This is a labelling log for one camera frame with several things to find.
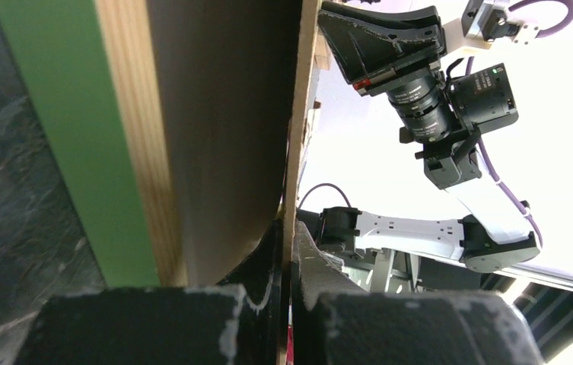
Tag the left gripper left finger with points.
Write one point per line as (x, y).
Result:
(235, 321)

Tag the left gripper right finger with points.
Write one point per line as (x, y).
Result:
(337, 322)

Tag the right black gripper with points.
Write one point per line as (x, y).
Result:
(397, 54)

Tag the brown frame backing board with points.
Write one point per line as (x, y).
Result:
(307, 39)

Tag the light wooden picture frame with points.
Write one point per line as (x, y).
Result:
(90, 73)

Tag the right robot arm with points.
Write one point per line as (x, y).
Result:
(461, 212)

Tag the wooden chessboard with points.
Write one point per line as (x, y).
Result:
(322, 52)

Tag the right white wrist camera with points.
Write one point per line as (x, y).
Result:
(487, 26)

